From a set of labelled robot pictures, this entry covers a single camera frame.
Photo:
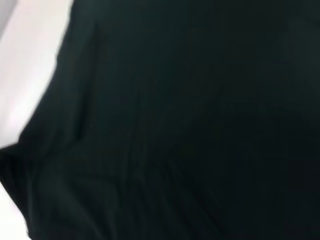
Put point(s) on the black shirt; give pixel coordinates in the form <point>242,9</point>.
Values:
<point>187,125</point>

